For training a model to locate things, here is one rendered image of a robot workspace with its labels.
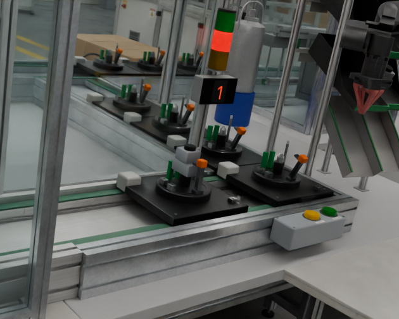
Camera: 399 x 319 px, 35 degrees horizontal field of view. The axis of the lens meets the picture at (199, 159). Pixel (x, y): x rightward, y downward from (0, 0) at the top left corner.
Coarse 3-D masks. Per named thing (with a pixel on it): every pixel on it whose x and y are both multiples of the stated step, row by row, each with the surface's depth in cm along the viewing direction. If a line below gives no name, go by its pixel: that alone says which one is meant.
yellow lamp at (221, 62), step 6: (210, 54) 165; (216, 54) 164; (222, 54) 164; (228, 54) 165; (210, 60) 165; (216, 60) 164; (222, 60) 164; (210, 66) 165; (216, 66) 165; (222, 66) 165
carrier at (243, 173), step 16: (288, 144) 183; (272, 160) 182; (224, 176) 178; (240, 176) 178; (256, 176) 176; (272, 176) 175; (288, 176) 176; (256, 192) 169; (272, 192) 170; (288, 192) 172; (304, 192) 174; (320, 192) 176
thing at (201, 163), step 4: (200, 160) 151; (204, 160) 152; (196, 164) 152; (200, 164) 151; (204, 164) 151; (200, 168) 151; (204, 168) 152; (200, 172) 152; (196, 176) 153; (200, 176) 152; (196, 180) 153; (200, 180) 153; (196, 184) 153; (200, 184) 153; (196, 188) 153; (200, 188) 153
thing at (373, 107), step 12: (324, 36) 196; (312, 48) 197; (324, 48) 192; (324, 60) 192; (348, 60) 201; (360, 60) 197; (324, 72) 192; (336, 72) 188; (348, 72) 198; (360, 72) 197; (336, 84) 188; (348, 84) 192; (348, 96) 184; (372, 108) 185; (384, 108) 187
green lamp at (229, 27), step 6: (222, 12) 161; (216, 18) 163; (222, 18) 161; (228, 18) 161; (234, 18) 162; (216, 24) 163; (222, 24) 161; (228, 24) 161; (222, 30) 162; (228, 30) 162
